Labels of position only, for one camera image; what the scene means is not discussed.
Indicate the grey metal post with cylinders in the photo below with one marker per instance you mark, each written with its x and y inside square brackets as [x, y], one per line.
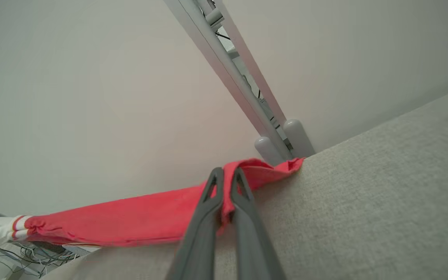
[224, 66]

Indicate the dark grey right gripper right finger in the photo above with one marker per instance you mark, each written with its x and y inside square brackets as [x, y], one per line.
[251, 241]

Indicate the grey fabric sofa cushion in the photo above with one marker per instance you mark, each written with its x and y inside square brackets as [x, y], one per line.
[364, 194]

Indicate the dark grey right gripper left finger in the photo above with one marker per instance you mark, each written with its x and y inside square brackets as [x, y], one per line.
[204, 233]

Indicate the red and white jersey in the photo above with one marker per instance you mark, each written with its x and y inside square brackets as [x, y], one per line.
[130, 221]

